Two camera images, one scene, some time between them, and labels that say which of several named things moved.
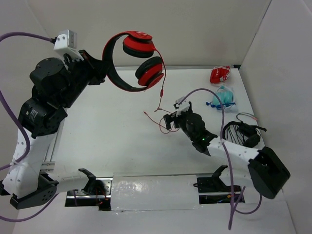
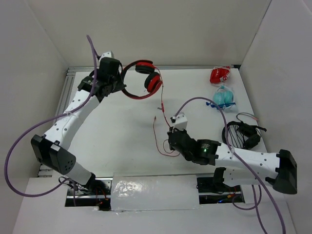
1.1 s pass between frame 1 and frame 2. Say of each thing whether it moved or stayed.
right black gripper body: moved
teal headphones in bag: stayed
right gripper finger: moved
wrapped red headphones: stayed
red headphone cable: moved
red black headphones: moved
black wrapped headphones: stayed
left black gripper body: moved
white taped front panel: stayed
